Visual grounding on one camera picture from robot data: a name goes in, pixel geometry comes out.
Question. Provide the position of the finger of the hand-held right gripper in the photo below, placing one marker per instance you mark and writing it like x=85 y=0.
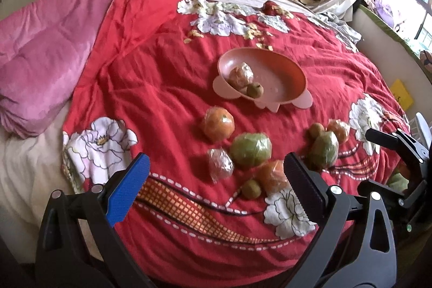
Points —
x=381 y=137
x=413 y=195

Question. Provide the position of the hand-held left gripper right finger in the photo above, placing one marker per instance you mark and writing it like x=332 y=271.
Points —
x=303 y=186

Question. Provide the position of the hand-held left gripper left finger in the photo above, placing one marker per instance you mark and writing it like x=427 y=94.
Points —
x=128 y=186

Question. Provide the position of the plastic-wrapped orange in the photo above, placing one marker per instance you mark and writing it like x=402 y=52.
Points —
x=241 y=75
x=218 y=124
x=338 y=130
x=271 y=175

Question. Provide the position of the plastic-wrapped green apple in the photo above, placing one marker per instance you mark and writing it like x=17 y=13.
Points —
x=250 y=149
x=324 y=149

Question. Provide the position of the brown kiwi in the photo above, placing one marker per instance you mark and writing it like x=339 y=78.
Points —
x=254 y=90
x=317 y=130
x=251 y=188

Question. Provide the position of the small red fruit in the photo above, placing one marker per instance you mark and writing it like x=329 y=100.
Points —
x=220 y=165

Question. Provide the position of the pink plastic bowl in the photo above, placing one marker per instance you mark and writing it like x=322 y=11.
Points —
x=280 y=72

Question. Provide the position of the yellow card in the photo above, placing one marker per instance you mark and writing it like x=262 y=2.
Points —
x=401 y=94

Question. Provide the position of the red floral blanket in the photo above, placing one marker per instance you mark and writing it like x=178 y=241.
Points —
x=152 y=89

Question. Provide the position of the white bed sheet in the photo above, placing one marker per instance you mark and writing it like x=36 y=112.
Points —
x=23 y=173

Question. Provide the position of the crumpled white cloth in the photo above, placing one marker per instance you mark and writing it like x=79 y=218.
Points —
x=341 y=26

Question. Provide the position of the pink quilt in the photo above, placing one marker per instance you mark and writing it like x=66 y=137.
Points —
x=50 y=48

